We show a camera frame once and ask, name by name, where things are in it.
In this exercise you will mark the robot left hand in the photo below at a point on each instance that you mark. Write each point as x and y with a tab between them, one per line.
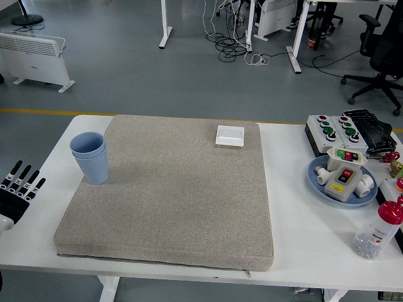
11	201

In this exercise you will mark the blue ribbed cup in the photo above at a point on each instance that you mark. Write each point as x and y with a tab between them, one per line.
94	170
86	143

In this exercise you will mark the white table leg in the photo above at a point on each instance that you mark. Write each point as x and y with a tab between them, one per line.
108	291
333	296

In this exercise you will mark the white panel heater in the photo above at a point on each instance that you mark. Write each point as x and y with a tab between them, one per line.
34	66
274	19

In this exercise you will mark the grey-brown mat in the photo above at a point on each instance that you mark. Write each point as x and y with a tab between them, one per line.
189	204

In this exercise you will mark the black fan stand base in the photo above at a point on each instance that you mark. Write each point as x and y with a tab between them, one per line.
27	19

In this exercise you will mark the white desk leg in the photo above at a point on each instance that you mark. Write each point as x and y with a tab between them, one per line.
249	25
296	41
165	28

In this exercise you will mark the blue plate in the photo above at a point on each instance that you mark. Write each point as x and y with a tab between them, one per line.
315	181

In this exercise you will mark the white pipe fitting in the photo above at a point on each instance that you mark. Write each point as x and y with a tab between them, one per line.
365	187
321	176

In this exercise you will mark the white four-button control box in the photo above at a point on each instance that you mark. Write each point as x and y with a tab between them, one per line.
343	135
318	135

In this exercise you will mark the person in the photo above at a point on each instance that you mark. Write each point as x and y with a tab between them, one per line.
293	22

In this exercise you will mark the red can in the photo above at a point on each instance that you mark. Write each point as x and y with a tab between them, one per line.
312	43

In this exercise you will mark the clear bottle red cap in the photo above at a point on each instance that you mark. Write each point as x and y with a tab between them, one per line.
378	236

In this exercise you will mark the black foot pedal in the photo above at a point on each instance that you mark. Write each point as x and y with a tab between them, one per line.
374	129

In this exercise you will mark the black chair wheel base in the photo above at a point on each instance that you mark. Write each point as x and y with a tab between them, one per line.
335	17

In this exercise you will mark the emergency stop button box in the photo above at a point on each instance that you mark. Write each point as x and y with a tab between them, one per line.
388	187

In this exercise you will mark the green box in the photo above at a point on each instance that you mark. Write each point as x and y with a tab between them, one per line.
390	297

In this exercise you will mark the black office chair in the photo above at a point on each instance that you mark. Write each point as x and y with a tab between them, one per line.
385	47

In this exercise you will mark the white wall switch plate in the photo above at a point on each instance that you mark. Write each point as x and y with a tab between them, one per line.
230	135

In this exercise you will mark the grey two-button switch box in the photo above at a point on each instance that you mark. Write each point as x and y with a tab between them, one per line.
338	188

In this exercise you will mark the cream three-button switch box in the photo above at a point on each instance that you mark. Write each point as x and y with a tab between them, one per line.
337	160

